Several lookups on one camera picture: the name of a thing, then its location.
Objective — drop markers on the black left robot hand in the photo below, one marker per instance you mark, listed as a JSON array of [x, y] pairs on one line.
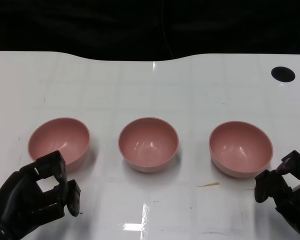
[[20, 200]]

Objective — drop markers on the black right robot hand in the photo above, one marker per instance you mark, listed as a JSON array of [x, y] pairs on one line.
[[292, 200]]

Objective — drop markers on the pink plastic bowl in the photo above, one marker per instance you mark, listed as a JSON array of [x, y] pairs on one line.
[[60, 140], [148, 147], [241, 150]]

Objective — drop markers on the small orange wood sliver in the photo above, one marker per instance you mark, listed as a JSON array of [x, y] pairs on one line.
[[210, 184]]

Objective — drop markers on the black round table grommet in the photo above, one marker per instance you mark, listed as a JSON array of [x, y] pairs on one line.
[[283, 74]]

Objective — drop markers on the black backdrop curtain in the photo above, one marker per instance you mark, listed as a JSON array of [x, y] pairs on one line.
[[90, 25]]

